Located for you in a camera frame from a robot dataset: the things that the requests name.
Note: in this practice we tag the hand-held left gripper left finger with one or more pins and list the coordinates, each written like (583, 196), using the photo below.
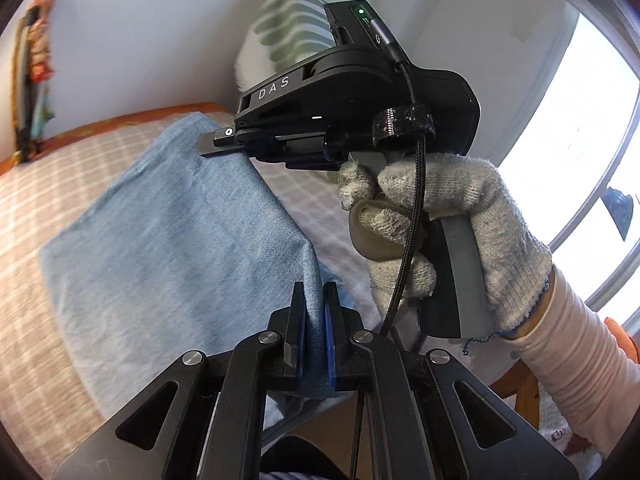
(298, 325)

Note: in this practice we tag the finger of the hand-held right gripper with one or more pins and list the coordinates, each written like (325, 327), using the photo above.
(220, 142)

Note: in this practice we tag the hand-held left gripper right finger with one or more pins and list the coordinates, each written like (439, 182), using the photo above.
(330, 330)

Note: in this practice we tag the light blue pants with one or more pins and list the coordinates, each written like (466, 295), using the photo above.
(175, 240)

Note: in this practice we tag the person's right forearm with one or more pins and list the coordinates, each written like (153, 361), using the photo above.
(575, 350)

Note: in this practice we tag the person's right hand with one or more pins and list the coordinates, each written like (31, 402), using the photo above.
(500, 210)

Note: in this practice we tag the green striped pillow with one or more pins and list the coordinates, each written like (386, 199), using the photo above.
(290, 15)

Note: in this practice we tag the beige checked blanket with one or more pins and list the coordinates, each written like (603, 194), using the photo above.
(45, 195)

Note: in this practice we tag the wooden chair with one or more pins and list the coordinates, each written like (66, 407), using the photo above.
(522, 395)

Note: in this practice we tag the window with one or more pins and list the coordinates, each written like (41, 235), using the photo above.
(575, 135)

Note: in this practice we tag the white printed cloth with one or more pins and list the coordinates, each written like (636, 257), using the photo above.
(555, 432)

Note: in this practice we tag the colourful wall hanging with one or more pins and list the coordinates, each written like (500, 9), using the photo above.
(35, 75)

